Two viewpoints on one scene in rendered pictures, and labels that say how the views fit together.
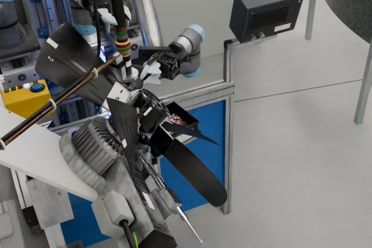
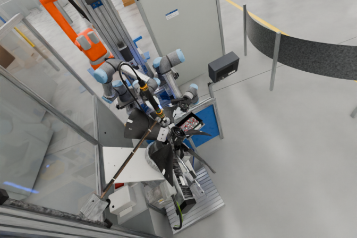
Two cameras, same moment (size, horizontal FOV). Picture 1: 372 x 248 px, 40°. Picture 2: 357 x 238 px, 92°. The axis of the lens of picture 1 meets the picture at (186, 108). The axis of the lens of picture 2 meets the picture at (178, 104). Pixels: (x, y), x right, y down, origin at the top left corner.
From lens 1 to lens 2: 58 cm
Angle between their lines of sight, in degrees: 14
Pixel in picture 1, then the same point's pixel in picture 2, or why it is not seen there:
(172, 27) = (190, 65)
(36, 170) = (134, 178)
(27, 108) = not seen: hidden behind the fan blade
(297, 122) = (245, 94)
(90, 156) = not seen: hidden behind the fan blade
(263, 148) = (233, 108)
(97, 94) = (153, 136)
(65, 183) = (147, 177)
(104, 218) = (164, 194)
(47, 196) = not seen: hidden behind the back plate
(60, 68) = (135, 131)
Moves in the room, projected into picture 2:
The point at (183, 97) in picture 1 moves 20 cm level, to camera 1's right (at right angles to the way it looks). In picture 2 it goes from (195, 108) to (214, 103)
